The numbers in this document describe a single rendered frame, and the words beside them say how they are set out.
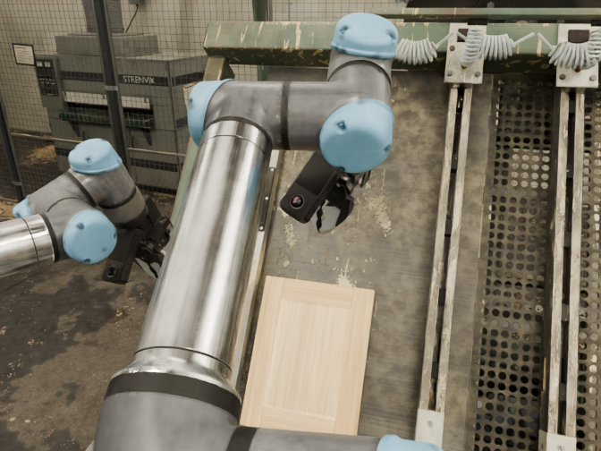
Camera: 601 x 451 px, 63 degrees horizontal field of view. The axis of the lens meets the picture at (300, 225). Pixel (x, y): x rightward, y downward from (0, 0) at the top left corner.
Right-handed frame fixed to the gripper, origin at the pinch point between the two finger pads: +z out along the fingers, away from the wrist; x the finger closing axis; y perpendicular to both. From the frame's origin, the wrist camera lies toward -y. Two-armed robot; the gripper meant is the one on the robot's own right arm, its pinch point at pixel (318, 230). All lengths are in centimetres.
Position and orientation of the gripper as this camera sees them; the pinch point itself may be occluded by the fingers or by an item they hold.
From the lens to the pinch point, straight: 81.9
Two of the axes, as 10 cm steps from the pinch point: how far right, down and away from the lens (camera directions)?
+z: -1.0, 6.4, 7.6
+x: -8.1, -4.9, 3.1
